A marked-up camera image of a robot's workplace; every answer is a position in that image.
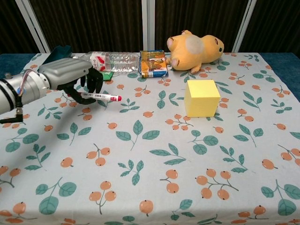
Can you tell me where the orange snack box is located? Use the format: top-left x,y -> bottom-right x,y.
139,49 -> 170,79

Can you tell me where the dark teal long box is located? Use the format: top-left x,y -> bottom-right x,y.
43,45 -> 74,65

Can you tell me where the yellow sticky note block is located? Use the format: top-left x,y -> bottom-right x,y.
184,79 -> 221,118

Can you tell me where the dark fabric partition panel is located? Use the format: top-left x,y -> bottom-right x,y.
0,0 -> 51,55
146,0 -> 257,54
232,0 -> 300,54
22,0 -> 150,54

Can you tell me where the clear plastic water bottle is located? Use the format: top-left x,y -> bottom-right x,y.
72,51 -> 141,73

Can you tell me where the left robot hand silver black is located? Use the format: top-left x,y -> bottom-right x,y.
38,58 -> 104,105

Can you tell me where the green foil packet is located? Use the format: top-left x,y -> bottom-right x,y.
101,71 -> 115,82

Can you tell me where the floral print tablecloth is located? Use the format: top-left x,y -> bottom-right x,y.
0,52 -> 300,225

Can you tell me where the yellow plush toy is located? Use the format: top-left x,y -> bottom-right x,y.
166,29 -> 225,75

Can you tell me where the red marker pen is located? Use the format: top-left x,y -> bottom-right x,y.
78,92 -> 123,103

